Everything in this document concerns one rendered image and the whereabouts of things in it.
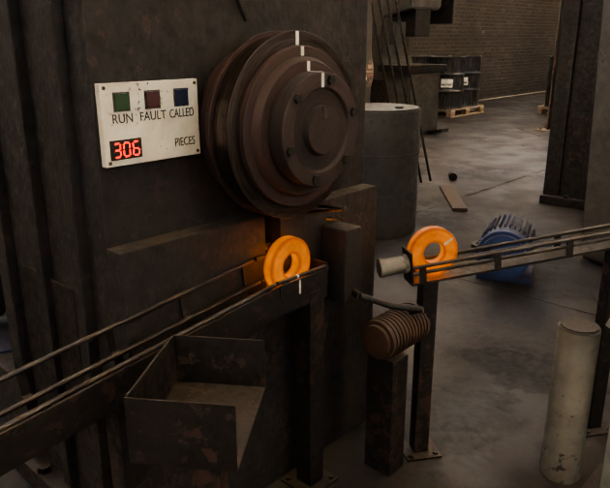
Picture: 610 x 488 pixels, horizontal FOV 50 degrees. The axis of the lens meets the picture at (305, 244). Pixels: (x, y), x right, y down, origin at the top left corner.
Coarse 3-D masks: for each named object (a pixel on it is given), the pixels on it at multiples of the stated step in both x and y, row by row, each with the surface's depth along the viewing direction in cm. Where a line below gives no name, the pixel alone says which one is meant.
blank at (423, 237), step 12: (432, 228) 196; (420, 240) 196; (432, 240) 197; (444, 240) 198; (420, 252) 197; (444, 252) 199; (456, 252) 200; (420, 264) 199; (444, 264) 200; (432, 276) 201
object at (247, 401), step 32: (160, 352) 133; (192, 352) 141; (224, 352) 140; (256, 352) 139; (160, 384) 134; (192, 384) 142; (224, 384) 142; (256, 384) 141; (128, 416) 117; (160, 416) 116; (192, 416) 115; (224, 416) 114; (160, 448) 118; (192, 448) 117; (224, 448) 116; (224, 480) 137
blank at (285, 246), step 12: (276, 240) 176; (288, 240) 175; (300, 240) 179; (276, 252) 173; (288, 252) 176; (300, 252) 180; (264, 264) 174; (276, 264) 174; (300, 264) 181; (264, 276) 175; (276, 276) 175; (288, 276) 179
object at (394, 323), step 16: (416, 304) 205; (368, 320) 197; (384, 320) 193; (400, 320) 195; (416, 320) 199; (368, 336) 195; (384, 336) 190; (400, 336) 192; (416, 336) 198; (368, 352) 201; (384, 352) 192; (400, 352) 201; (368, 368) 202; (384, 368) 197; (400, 368) 198; (368, 384) 204; (384, 384) 199; (400, 384) 200; (368, 400) 205; (384, 400) 200; (400, 400) 202; (368, 416) 207; (384, 416) 202; (400, 416) 204; (368, 432) 208; (384, 432) 203; (400, 432) 206; (368, 448) 210; (384, 448) 205; (400, 448) 208; (368, 464) 212; (384, 464) 206; (400, 464) 211
